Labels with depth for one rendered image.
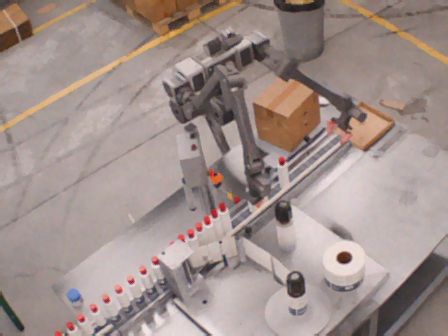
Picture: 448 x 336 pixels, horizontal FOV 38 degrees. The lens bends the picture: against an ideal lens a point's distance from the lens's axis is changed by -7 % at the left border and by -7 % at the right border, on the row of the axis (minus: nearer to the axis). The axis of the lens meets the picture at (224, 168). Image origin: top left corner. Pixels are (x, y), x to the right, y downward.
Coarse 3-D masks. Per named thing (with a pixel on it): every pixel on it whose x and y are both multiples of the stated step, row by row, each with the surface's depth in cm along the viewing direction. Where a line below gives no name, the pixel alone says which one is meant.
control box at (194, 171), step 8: (176, 136) 309; (184, 136) 307; (184, 144) 303; (184, 152) 300; (192, 152) 299; (200, 152) 299; (184, 160) 298; (192, 160) 298; (200, 160) 299; (184, 168) 301; (192, 168) 302; (200, 168) 302; (184, 176) 305; (192, 176) 305; (200, 176) 306; (192, 184) 309; (200, 184) 310
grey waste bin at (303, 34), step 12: (288, 12) 537; (300, 12) 533; (312, 12) 535; (288, 24) 548; (300, 24) 544; (312, 24) 545; (288, 36) 560; (300, 36) 554; (312, 36) 555; (288, 48) 572; (300, 48) 564; (312, 48) 565; (300, 60) 574
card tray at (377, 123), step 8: (360, 104) 399; (368, 104) 394; (368, 112) 395; (376, 112) 392; (352, 120) 392; (368, 120) 390; (376, 120) 389; (384, 120) 388; (392, 120) 383; (336, 128) 389; (360, 128) 387; (368, 128) 386; (376, 128) 385; (384, 128) 379; (352, 136) 383; (360, 136) 382; (368, 136) 381; (376, 136) 376; (352, 144) 379; (360, 144) 378; (368, 144) 374
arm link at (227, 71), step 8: (224, 64) 296; (216, 72) 295; (224, 72) 292; (232, 72) 293; (208, 80) 305; (216, 80) 299; (232, 80) 290; (240, 80) 292; (208, 88) 307; (216, 88) 304; (200, 96) 315; (208, 96) 310; (184, 104) 324; (192, 104) 319; (200, 104) 317; (208, 104) 322; (184, 112) 327; (192, 112) 321
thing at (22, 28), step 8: (8, 8) 691; (16, 8) 687; (0, 16) 682; (8, 16) 678; (16, 16) 675; (24, 16) 671; (0, 24) 669; (8, 24) 665; (16, 24) 662; (24, 24) 662; (0, 32) 655; (8, 32) 656; (16, 32) 663; (24, 32) 669; (32, 32) 675; (0, 40) 658; (8, 40) 663; (16, 40) 668; (0, 48) 662
